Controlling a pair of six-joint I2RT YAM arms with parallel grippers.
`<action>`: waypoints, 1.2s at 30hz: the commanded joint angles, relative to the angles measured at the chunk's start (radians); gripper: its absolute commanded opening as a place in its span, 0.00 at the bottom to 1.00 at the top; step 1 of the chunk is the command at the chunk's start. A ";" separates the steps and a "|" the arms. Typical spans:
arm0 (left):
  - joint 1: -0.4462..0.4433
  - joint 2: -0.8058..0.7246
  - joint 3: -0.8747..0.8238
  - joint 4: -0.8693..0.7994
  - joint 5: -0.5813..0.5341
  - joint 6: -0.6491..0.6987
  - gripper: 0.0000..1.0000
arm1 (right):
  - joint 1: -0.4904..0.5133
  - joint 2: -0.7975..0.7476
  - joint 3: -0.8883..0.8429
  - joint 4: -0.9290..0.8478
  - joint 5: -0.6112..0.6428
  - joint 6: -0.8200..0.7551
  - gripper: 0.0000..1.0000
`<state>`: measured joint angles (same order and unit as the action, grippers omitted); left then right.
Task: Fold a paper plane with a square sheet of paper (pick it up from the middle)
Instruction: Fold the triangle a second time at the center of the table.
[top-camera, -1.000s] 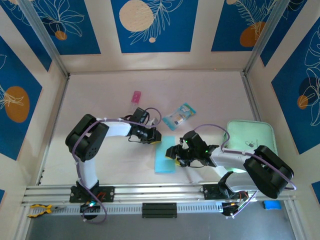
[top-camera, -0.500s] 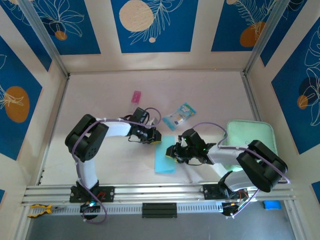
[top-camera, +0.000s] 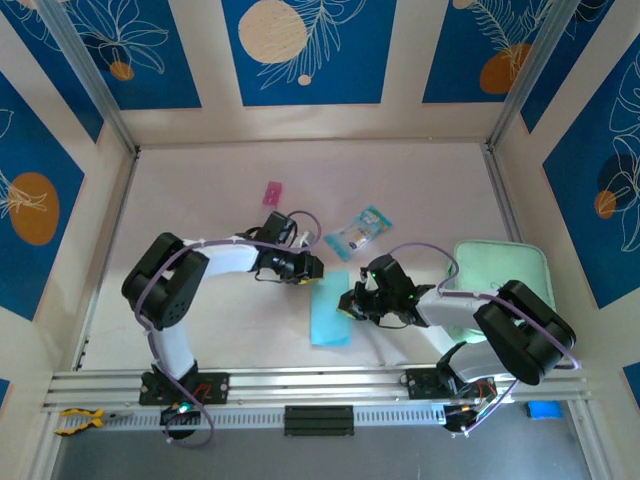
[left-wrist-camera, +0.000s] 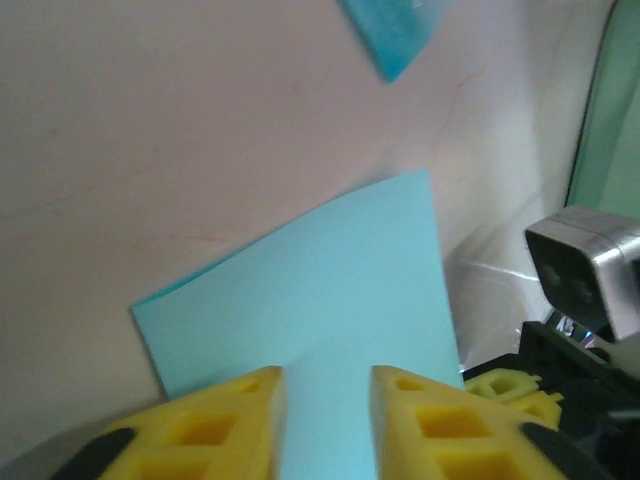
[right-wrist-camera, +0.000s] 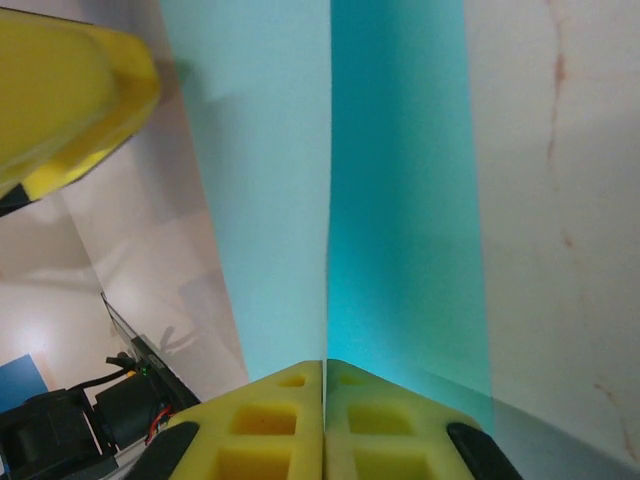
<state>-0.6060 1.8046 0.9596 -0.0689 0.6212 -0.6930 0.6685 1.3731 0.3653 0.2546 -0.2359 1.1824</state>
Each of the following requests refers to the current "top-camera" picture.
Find light blue paper sheet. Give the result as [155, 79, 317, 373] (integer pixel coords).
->
[308, 269, 352, 347]

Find blue white snack packet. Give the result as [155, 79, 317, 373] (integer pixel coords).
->
[323, 203, 395, 262]

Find black ribbed block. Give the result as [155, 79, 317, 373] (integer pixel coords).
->
[283, 405, 355, 437]

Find mint green tray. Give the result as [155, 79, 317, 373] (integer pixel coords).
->
[442, 239, 556, 347]

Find black electronics board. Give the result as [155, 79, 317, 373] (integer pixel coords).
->
[159, 402, 201, 441]
[443, 399, 496, 437]

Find small blue foam block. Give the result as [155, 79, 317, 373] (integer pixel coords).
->
[527, 400, 564, 421]

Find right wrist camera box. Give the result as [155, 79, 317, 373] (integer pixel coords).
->
[359, 253, 420, 301]

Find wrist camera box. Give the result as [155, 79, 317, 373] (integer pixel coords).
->
[359, 253, 420, 301]
[260, 211, 322, 250]

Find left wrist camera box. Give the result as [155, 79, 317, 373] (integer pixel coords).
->
[260, 211, 322, 250]

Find aluminium mounting rail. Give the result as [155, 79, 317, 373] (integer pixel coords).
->
[42, 364, 594, 412]

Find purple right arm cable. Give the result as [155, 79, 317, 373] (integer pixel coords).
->
[387, 242, 582, 440]

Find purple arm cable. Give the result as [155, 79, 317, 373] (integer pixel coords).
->
[133, 209, 322, 450]
[387, 242, 582, 440]

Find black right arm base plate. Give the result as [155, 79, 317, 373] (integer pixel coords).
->
[405, 368, 496, 401]

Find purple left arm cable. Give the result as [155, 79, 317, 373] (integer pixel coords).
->
[133, 209, 322, 450]

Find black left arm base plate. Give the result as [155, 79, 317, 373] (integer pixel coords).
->
[138, 372, 231, 406]

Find slotted grey cable tray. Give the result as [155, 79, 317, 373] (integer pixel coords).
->
[54, 403, 449, 435]

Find aluminium side rail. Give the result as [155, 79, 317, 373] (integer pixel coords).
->
[73, 149, 140, 372]
[482, 142, 561, 362]

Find yellow handled pliers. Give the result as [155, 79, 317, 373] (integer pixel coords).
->
[54, 407, 134, 436]

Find aluminium frame post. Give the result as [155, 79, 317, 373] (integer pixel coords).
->
[487, 0, 586, 151]
[37, 0, 140, 154]

